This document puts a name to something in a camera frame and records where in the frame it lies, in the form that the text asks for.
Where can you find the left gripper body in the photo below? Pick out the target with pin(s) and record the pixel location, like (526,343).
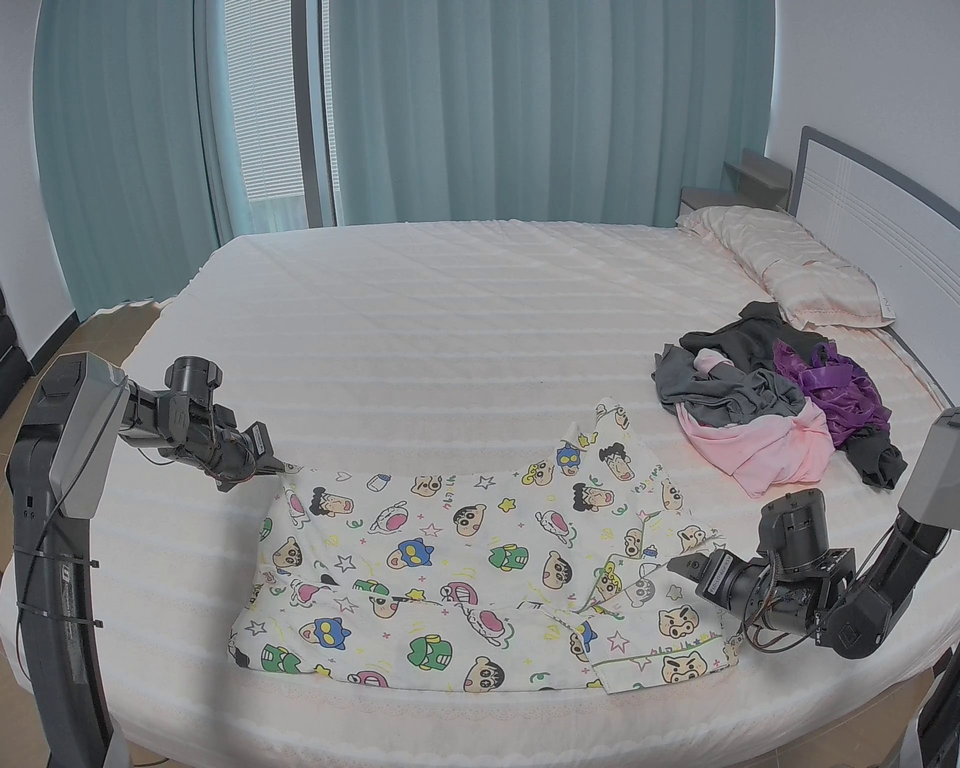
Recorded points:
(256,454)

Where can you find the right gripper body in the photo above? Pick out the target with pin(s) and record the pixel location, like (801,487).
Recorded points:
(726,579)

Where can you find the white printed pyjama top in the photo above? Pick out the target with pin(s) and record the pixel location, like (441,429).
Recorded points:
(465,570)

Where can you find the bed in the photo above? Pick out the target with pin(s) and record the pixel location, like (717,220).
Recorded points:
(450,322)

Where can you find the narrow blue-green curtain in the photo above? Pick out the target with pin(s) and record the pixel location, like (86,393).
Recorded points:
(120,150)

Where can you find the window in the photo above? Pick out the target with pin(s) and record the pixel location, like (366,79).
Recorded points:
(270,105)

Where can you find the grey bedside table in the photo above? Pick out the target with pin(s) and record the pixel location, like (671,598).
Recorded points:
(750,180)

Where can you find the pile of clothes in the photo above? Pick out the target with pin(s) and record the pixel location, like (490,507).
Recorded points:
(757,435)

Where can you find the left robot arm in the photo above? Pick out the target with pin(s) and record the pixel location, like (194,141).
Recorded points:
(79,427)

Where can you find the wide blue-green curtain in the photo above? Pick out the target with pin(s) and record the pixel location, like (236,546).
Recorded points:
(540,105)

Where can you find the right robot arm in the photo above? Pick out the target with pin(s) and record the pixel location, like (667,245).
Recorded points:
(862,615)

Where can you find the pale pink pillow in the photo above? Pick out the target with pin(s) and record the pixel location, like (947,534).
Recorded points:
(810,270)

